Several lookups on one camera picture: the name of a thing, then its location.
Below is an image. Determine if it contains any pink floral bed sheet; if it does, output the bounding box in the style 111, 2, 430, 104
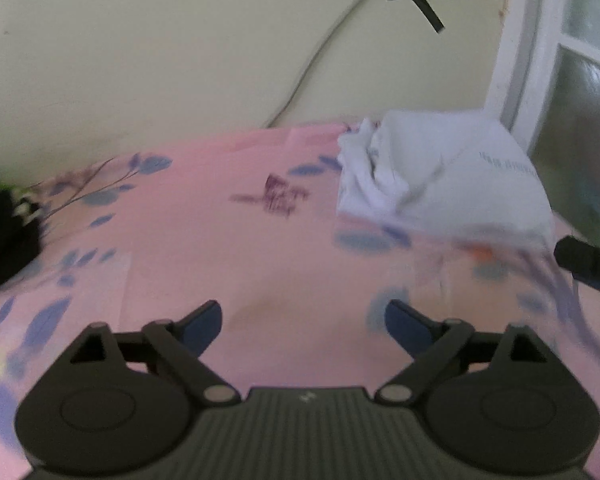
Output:
0, 125, 600, 479

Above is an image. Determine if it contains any white t-shirt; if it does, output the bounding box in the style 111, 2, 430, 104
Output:
337, 110, 555, 252

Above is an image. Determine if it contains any pile of black patterned clothes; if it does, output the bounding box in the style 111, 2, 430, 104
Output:
0, 187, 42, 286

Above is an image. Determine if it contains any grey power cable on wall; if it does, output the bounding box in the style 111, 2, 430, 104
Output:
264, 0, 387, 130

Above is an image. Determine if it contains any white window frame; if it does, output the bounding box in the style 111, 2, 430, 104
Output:
484, 0, 600, 153

